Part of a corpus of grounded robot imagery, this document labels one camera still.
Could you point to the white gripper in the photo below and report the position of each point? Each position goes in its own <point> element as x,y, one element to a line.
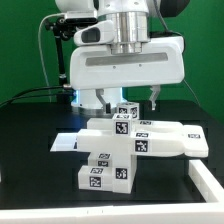
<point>160,62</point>

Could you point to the white tagged nut cube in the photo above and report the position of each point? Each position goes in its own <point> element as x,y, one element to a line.
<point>122,124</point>
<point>129,108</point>

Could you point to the white chair back frame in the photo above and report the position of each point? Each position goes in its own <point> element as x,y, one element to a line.
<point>147,138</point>

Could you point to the white chair seat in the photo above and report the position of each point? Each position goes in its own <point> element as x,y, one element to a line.
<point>123,172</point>

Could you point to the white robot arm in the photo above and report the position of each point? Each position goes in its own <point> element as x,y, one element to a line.
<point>115,49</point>

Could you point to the white base tag plate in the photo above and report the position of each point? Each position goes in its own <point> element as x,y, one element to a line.
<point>64,142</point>

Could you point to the white U-shaped fence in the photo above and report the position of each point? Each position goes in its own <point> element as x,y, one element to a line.
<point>210,212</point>

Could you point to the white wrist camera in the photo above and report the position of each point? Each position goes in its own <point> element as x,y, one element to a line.
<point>98,34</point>

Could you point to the black camera stand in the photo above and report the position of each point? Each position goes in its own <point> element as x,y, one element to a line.
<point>62,31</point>

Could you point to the silver camera on stand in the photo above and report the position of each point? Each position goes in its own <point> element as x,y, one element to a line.
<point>81,16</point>

